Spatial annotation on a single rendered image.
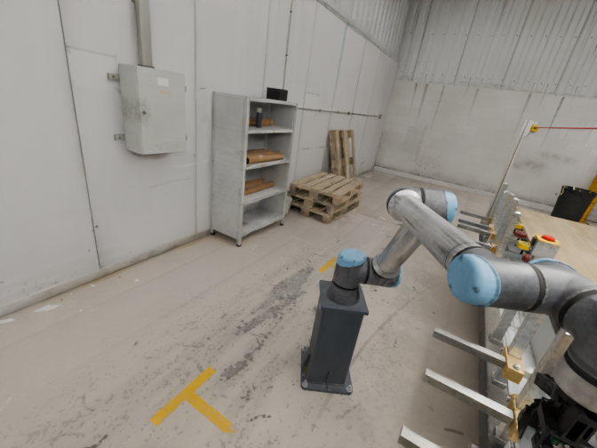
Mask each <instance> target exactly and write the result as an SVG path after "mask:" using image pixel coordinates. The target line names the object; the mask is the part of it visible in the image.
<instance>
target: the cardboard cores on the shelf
mask: <svg viewBox="0 0 597 448"><path fill-rule="evenodd" d="M272 125H273V120H272V119H271V118H262V125H261V126H272ZM249 126H256V117H249ZM283 158H284V156H283V154H282V153H281V152H280V151H272V150H271V149H268V150H265V149H264V148H260V149H249V150H247V157H246V164H257V163H264V162H270V161H277V160H283ZM274 185H275V183H274V182H273V181H269V182H266V181H265V179H264V178H260V179H255V180H247V181H245V186H244V195H245V196H246V195H249V194H251V193H254V192H258V191H260V190H263V189H266V188H271V187H273V186H274Z"/></svg>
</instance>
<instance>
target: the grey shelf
mask: <svg viewBox="0 0 597 448"><path fill-rule="evenodd" d="M268 103H269V104H268ZM269 106H270V107H269ZM257 108H263V110H262V113H263V114H262V118H268V116H269V118H271V119H272V120H273V125H272V126H261V128H258V127H256V126H249V117H256V114H257ZM294 109H295V111H294ZM297 111H298V103H294V102H288V101H281V100H270V99H265V98H258V97H251V96H244V95H238V94H231V93H224V92H213V110H212V163H211V235H215V233H214V232H213V229H214V230H216V231H218V232H220V233H222V234H225V235H227V236H231V237H233V238H234V239H236V238H237V239H236V246H237V247H240V246H241V242H242V237H243V236H246V235H248V234H249V233H250V232H252V231H255V230H258V229H261V228H263V227H265V226H267V225H270V224H272V223H274V222H276V221H278V220H282V221H281V223H280V225H281V226H282V225H283V219H284V212H285V205H286V197H287V190H288V183H289V176H290V168H291V155H292V147H293V140H294V132H295V125H296V118H297ZM293 116H294V118H293ZM215 117H216V123H215ZM244 120H245V121H244ZM247 121H248V122H247ZM292 124H293V125H292ZM266 146H267V148H266ZM290 146H291V147H290ZM260 148H264V149H265V150H268V149H271V150H272V151H280V152H281V153H282V154H283V156H284V158H283V160H277V161H270V162H264V163H257V164H246V157H247V150H249V149H260ZM289 153H290V155H289ZM241 157H242V161H241ZM214 162H215V169H214ZM264 167H265V168H264ZM287 168H288V170H287ZM286 175H287V178H286ZM263 176H264V179H265V181H266V182H269V181H273V182H274V183H275V185H274V186H273V187H271V188H266V189H263V190H260V191H258V192H254V193H251V194H248V195H246V196H245V195H244V186H245V181H247V180H255V179H260V178H263ZM285 182H286V185H285ZM241 184H242V185H241ZM239 189H240V192H239ZM283 198H284V200H283ZM213 205H214V212H213ZM260 206H261V208H260ZM282 213H283V214H282ZM240 238H241V239H240Z"/></svg>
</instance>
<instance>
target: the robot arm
mask: <svg viewBox="0 0 597 448"><path fill-rule="evenodd" d="M386 208H387V211H388V213H389V214H390V216H391V217H392V218H393V219H394V220H397V221H400V222H402V225H401V227H400V228H399V229H398V231H397V232H396V234H395V235H394V237H393V238H392V240H391V241H390V242H389V244H388V245H387V247H386V248H385V250H384V251H383V252H380V253H378V254H377V255H376V256H375V257H374V258H372V257H366V254H365V253H364V252H362V251H360V250H357V249H344V250H342V251H341V252H340V253H339V254H338V257H337V260H336V266H335V270H334V275H333V278H332V281H331V282H330V284H329V285H328V287H327V291H326V294H327V296H328V298H329V299H330V300H332V301H333V302H335V303H337V304H339V305H342V306H353V305H355V304H357V303H358V302H359V299H360V291H359V284H369V285H376V286H383V287H387V288H391V287H392V288H395V287H396V286H398V285H399V283H400V282H401V280H402V264H403V263H404V262H405V261H406V260H407V259H408V258H409V256H411V254H412V253H413V252H414V251H416V250H417V248H418V247H419V246H420V245H421V244H422V245H424V246H425V248H426V249H427V250H428V251H429V252H430V253H431V254H432V255H433V256H434V257H435V258H436V259H437V260H438V261H439V263H440V264H441V265H442V266H443V267H444V268H445V269H446V270H447V271H448V274H447V280H448V285H449V288H450V291H451V293H452V294H453V295H454V297H455V298H456V299H458V300H460V301H461V302H464V303H467V304H470V305H473V306H476V307H491V308H503V309H511V310H517V311H523V312H529V313H536V314H543V315H548V316H550V317H551V318H552V319H553V320H554V321H555V322H556V323H557V324H558V325H559V326H561V327H562V328H563V329H564V330H565V331H566V332H567V333H568V334H569V335H571V336H572V337H573V339H574V340H573V341H572V342H571V344H570V345H569V347H568V349H567V350H566V352H565V353H564V354H563V356H562V357H561V359H560V361H559V362H558V364H557V365H556V366H555V367H554V369H553V376H552V375H549V374H546V373H545V374H543V373H540V372H537V375H536V378H535V381H534V383H535V384H536V385H537V386H538V387H539V388H540V389H541V390H543V391H544V392H545V393H546V394H547V395H549V396H550V397H551V398H550V399H547V398H545V397H542V398H541V399H534V403H532V404H531V405H530V406H529V405H527V404H525V407H524V408H523V409H522V410H521V411H520V412H519V414H518V417H517V425H518V436H519V447H520V448H597V442H596V439H595V436H594V434H595V432H596V431H597V284H596V283H594V282H592V281H591V280H589V279H588V278H586V277H585V276H582V275H581V274H579V273H578V272H577V271H576V270H575V269H574V268H573V267H571V266H569V265H567V264H565V263H563V262H560V261H558V260H554V259H548V258H543V259H537V260H532V261H530V262H528V263H526V262H519V261H513V260H503V259H500V258H499V257H498V256H496V255H495V254H494V253H492V252H490V251H489V250H488V249H486V248H484V247H482V246H480V245H479V244H477V243H476V242H475V241H474V240H472V239H471V238H470V237H468V236H467V235H465V234H464V233H463V232H461V231H460V230H459V229H457V228H455V227H454V226H453V225H451V224H450V223H451V222H452V221H453V220H454V219H455V217H456V214H457V209H458V201H457V198H456V196H455V195H454V194H453V193H451V192H448V191H445V190H437V189H430V188H419V187H401V188H398V189H396V190H394V191H393V192H392V193H391V194H390V196H389V197H388V198H387V200H386Z"/></svg>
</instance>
